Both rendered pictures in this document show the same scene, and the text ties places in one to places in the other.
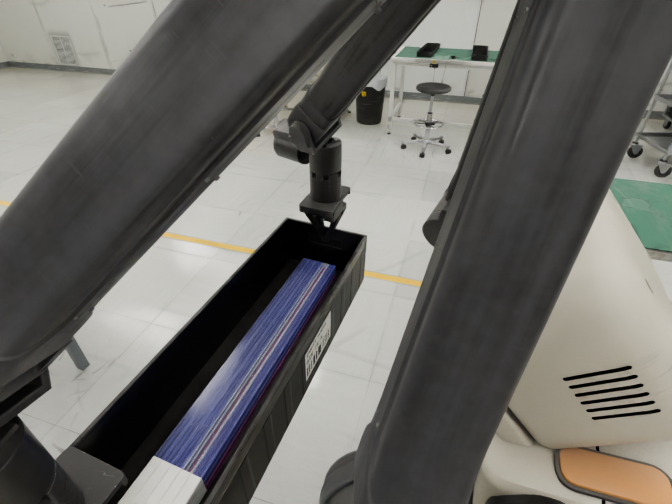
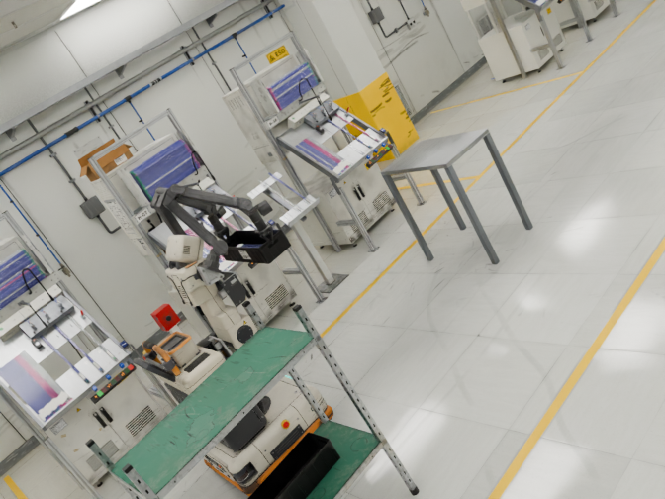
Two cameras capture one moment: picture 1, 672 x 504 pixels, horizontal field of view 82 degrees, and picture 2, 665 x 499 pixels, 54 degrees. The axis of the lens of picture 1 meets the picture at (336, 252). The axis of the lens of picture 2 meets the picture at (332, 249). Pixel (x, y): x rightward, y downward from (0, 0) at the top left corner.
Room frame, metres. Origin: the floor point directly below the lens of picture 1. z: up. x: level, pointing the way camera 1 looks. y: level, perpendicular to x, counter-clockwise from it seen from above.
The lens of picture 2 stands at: (3.11, -2.42, 2.11)
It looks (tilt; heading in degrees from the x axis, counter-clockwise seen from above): 20 degrees down; 131
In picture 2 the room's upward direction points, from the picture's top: 31 degrees counter-clockwise
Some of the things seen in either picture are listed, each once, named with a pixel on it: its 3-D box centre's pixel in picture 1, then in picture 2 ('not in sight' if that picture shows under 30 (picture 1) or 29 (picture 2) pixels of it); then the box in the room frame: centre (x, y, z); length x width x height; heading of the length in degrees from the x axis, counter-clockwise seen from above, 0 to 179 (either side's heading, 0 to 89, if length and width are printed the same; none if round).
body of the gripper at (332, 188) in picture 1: (325, 186); (260, 225); (0.64, 0.02, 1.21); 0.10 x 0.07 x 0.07; 159
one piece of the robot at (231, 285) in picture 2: not in sight; (222, 286); (0.28, -0.14, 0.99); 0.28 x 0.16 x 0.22; 159
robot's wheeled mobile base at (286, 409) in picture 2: not in sight; (260, 428); (0.17, -0.41, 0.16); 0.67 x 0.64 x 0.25; 69
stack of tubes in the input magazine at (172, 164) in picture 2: not in sight; (164, 169); (-0.95, 1.03, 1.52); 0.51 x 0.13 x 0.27; 73
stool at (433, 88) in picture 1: (430, 119); not in sight; (3.90, -0.94, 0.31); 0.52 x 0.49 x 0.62; 73
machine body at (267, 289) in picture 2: not in sight; (235, 296); (-1.08, 1.00, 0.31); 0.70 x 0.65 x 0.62; 73
